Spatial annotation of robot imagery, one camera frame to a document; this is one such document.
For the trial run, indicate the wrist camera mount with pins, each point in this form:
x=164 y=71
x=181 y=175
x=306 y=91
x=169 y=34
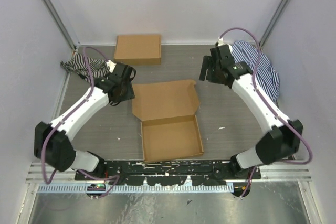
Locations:
x=110 y=65
x=219 y=42

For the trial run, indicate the black white striped cloth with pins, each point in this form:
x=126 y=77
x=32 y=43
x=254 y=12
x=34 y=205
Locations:
x=78 y=65

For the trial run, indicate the folded closed cardboard box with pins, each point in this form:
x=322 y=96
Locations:
x=138 y=49

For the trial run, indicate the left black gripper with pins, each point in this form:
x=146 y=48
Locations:
x=129 y=95

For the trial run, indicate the aluminium front rail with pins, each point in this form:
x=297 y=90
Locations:
x=280 y=172

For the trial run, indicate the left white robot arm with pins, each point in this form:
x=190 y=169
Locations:
x=52 y=141

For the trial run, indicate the left aluminium frame post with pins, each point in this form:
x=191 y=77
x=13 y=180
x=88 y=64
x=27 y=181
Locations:
x=60 y=23

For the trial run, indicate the right aluminium frame post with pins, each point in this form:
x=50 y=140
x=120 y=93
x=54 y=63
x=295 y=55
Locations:
x=281 y=7

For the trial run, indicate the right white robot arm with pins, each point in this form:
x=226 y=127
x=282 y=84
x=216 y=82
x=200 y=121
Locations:
x=280 y=133

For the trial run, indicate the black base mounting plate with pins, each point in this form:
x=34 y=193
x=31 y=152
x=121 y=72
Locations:
x=200 y=172

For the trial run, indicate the slotted grey cable duct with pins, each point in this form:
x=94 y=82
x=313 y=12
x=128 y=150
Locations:
x=99 y=188

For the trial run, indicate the cardboard box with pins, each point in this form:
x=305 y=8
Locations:
x=138 y=49
x=169 y=126

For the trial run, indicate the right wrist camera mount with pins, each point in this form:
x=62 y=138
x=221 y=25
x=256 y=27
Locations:
x=219 y=42

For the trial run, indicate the blue white striped cloth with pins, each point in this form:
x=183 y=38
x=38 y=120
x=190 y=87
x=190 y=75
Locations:
x=267 y=76

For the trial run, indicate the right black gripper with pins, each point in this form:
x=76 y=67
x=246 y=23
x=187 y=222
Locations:
x=206 y=64

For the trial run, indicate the aluminium frame post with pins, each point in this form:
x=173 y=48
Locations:
x=60 y=23
x=281 y=7

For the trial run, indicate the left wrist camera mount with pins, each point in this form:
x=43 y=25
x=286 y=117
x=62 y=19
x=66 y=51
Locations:
x=110 y=65

